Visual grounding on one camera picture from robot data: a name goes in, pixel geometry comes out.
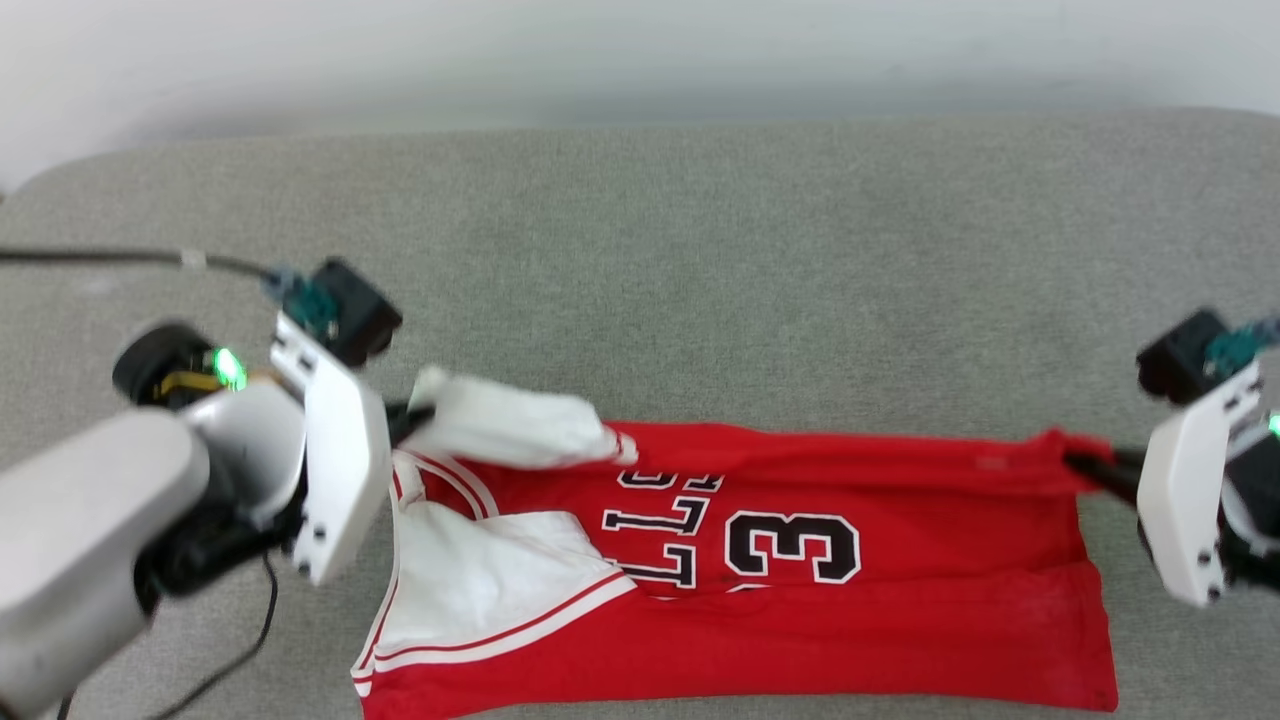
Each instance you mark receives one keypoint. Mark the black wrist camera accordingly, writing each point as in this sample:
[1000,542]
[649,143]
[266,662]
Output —
[355,310]
[1185,355]

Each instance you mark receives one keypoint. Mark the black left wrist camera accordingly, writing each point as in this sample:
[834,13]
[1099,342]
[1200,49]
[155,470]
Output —
[355,310]

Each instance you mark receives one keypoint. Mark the red white basketball jersey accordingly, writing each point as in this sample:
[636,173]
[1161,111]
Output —
[800,620]

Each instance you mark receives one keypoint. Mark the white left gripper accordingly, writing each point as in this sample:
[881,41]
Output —
[345,470]

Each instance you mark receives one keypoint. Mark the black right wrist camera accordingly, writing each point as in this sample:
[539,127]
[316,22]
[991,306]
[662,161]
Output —
[1185,355]

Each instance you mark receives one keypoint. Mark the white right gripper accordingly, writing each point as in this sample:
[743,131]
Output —
[1185,500]

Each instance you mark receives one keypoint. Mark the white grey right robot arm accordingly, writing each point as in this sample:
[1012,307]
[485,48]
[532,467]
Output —
[1250,500]

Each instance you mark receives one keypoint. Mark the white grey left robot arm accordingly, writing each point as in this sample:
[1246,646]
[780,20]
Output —
[80,520]

